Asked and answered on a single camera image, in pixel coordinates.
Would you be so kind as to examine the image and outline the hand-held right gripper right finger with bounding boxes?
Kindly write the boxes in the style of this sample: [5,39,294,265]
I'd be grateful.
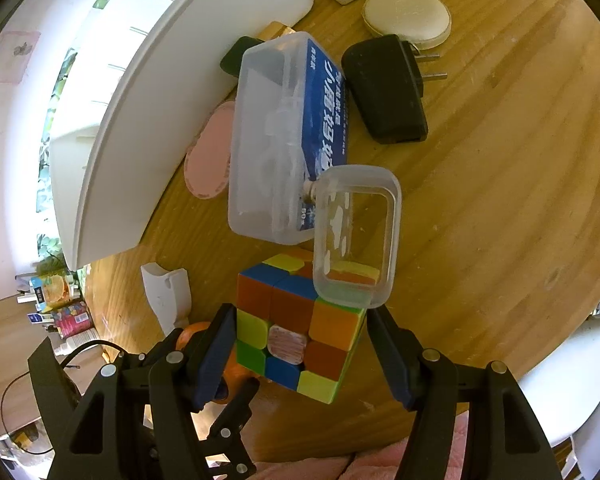
[367,306,563,480]

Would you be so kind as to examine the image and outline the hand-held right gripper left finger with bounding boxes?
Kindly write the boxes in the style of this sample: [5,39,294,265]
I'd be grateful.
[47,304,237,480]

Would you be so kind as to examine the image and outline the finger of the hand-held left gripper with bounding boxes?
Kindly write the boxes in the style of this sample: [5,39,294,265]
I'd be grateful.
[197,379,261,480]

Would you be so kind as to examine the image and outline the orange round cable reel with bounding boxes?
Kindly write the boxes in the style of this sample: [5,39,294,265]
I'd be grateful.
[176,322,262,407]

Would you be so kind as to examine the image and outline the white plastic holder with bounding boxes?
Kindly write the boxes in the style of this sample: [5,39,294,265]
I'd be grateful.
[140,262,191,337]

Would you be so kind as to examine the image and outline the colourful puzzle cube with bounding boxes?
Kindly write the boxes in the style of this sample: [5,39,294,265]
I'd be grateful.
[235,247,369,405]

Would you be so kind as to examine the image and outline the small clear plastic box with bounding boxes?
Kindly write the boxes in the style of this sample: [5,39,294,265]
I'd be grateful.
[311,164,402,309]

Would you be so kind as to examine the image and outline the clear box with blue label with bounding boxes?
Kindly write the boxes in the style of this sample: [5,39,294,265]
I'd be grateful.
[228,31,352,246]

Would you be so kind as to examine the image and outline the black power adapter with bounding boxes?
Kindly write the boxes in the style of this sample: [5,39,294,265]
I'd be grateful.
[341,34,449,144]

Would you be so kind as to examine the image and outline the white plastic storage bin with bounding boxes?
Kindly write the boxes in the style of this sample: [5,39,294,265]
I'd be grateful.
[50,0,314,271]

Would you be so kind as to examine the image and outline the small white bottle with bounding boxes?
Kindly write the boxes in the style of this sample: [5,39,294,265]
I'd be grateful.
[54,329,102,357]

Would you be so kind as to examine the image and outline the pink printed can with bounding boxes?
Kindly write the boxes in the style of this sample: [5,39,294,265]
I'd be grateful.
[50,301,95,337]

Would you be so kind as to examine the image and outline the orange snack packet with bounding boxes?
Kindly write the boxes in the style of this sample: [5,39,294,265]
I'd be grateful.
[34,271,75,307]

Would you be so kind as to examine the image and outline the pink cloth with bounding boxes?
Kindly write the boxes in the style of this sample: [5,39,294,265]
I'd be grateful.
[252,415,483,480]

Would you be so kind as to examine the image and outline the white round stool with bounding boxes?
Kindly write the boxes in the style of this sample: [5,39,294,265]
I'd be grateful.
[517,310,600,453]

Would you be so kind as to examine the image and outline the dark green bottle gold cap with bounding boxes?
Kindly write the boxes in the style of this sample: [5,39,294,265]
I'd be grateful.
[219,20,297,77]

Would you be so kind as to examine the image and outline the round cream compact case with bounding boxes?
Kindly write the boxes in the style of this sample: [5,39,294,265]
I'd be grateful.
[362,0,453,52]

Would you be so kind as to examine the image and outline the thin black cable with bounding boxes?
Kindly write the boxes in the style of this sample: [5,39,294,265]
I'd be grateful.
[0,341,112,443]

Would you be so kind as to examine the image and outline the green leaf wall sticker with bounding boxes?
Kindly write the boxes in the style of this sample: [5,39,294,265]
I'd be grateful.
[34,0,148,273]

